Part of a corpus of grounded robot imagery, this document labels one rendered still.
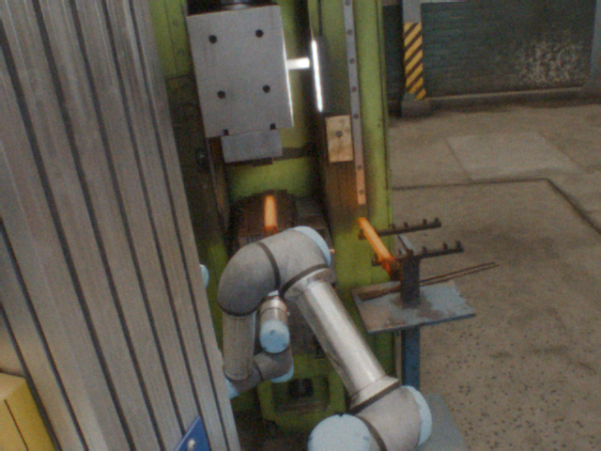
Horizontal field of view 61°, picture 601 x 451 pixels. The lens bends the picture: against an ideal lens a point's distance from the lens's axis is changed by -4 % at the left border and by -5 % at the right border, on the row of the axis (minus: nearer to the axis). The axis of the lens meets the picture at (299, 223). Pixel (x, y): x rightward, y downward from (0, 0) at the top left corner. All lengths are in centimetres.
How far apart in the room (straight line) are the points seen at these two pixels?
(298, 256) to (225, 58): 86
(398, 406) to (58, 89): 84
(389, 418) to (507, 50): 727
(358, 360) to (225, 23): 114
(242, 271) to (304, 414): 137
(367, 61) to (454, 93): 605
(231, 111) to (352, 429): 115
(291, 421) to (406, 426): 138
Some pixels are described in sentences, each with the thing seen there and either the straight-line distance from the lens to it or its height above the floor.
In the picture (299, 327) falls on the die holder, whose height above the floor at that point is 60.
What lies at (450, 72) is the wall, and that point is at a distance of 795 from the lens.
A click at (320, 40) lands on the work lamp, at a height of 163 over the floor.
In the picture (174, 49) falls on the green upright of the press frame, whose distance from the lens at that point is 197.
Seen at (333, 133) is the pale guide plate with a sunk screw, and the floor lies 129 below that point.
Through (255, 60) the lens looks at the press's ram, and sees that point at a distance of 180.
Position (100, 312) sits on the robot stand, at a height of 152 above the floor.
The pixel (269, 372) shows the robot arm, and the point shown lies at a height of 88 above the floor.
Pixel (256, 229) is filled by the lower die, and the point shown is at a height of 99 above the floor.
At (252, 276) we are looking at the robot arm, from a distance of 112.
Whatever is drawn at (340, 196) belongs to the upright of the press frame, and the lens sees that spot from 209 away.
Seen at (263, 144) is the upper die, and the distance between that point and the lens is 186.
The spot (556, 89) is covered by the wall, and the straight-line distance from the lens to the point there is 839.
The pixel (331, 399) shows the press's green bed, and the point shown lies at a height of 20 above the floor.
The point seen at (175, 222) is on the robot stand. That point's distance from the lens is 70.
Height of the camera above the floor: 180
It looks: 24 degrees down
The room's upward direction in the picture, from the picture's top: 7 degrees counter-clockwise
